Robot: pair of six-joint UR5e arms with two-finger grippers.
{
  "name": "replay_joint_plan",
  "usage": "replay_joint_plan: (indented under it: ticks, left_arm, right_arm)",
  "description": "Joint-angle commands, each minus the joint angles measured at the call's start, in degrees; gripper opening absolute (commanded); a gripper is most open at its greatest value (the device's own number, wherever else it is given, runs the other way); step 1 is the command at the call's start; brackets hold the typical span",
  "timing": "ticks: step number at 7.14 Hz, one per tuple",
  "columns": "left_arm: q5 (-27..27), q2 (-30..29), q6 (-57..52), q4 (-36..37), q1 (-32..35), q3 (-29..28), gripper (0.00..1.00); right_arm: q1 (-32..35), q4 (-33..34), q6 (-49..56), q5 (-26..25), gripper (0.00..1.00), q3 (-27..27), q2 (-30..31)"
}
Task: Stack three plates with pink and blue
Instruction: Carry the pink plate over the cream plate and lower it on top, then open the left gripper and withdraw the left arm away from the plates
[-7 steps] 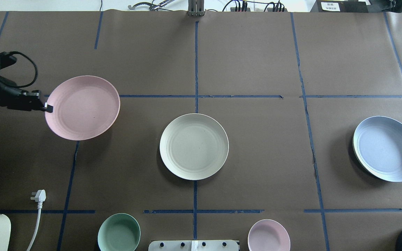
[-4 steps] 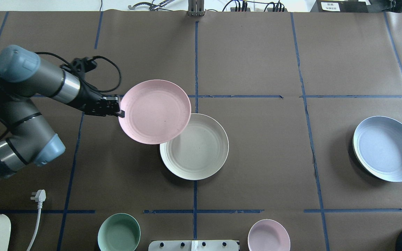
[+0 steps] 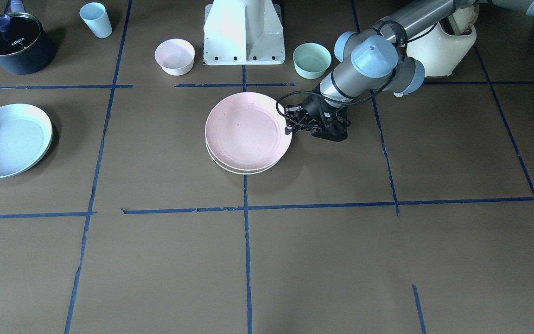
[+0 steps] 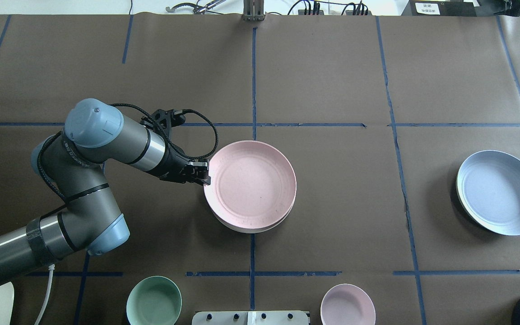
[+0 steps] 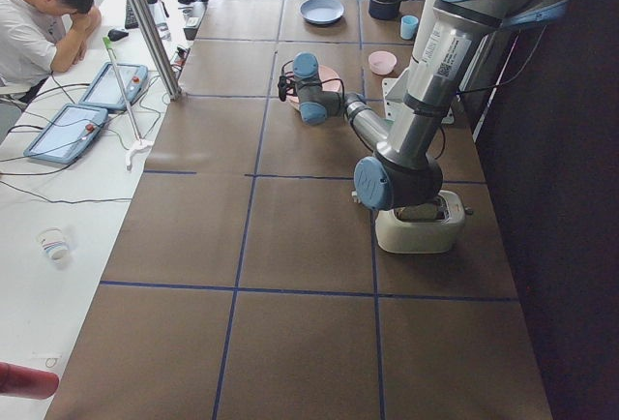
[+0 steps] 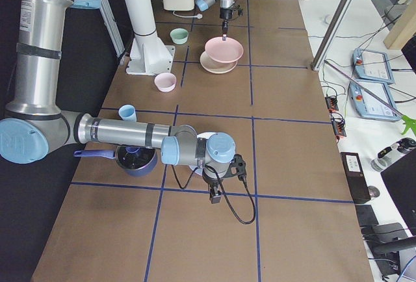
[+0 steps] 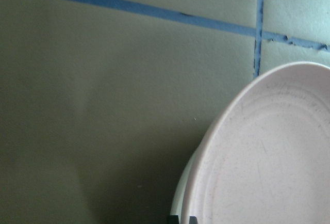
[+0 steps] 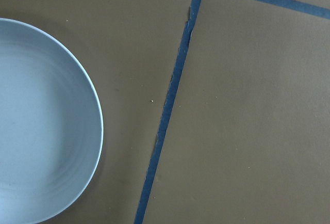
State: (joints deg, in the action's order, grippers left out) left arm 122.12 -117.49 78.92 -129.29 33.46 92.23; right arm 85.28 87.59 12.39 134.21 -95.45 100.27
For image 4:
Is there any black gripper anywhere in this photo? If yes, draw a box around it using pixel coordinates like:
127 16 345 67
160 154 211 186

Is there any white power plug cable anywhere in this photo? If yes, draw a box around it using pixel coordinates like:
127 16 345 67
33 264 57 325

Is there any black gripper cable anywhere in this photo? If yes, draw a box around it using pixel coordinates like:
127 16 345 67
37 103 219 204

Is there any blue plate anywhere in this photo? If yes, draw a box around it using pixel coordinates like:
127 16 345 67
455 150 520 236

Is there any black box with label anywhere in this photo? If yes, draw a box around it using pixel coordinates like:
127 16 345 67
400 0 477 17

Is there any pink plate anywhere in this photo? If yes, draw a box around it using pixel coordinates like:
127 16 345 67
204 140 297 228

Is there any pink bowl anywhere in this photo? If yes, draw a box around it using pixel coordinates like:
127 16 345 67
320 283 377 325

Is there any cream white plate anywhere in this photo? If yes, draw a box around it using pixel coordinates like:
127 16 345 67
211 206 294 234

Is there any green bowl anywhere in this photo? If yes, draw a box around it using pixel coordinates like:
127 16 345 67
126 276 182 325

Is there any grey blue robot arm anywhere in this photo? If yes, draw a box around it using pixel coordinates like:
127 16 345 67
0 98 218 285

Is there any aluminium frame post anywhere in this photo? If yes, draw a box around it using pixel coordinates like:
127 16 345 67
242 0 266 21

